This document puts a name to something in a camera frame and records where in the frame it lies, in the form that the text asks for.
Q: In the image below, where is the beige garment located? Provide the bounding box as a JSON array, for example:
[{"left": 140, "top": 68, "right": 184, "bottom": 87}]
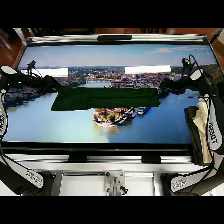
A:
[{"left": 192, "top": 100, "right": 213, "bottom": 164}]

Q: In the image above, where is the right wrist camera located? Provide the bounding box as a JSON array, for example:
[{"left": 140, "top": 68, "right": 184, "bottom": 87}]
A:
[{"left": 181, "top": 57, "right": 195, "bottom": 78}]

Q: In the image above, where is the green T-shirt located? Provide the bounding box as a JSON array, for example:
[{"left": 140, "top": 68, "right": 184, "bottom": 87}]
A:
[{"left": 50, "top": 85, "right": 162, "bottom": 112}]

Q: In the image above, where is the black garment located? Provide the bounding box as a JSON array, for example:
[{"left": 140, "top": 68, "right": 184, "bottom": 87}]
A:
[{"left": 183, "top": 105, "right": 205, "bottom": 165}]

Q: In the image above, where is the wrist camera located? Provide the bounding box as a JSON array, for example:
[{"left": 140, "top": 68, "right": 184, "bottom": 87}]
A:
[
  {"left": 181, "top": 57, "right": 195, "bottom": 78},
  {"left": 26, "top": 59, "right": 38, "bottom": 78}
]

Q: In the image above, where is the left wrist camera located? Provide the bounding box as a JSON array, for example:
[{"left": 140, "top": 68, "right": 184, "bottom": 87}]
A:
[{"left": 26, "top": 59, "right": 38, "bottom": 78}]

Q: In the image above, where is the black cable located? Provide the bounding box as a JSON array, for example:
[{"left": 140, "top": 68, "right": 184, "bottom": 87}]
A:
[{"left": 188, "top": 54, "right": 214, "bottom": 98}]

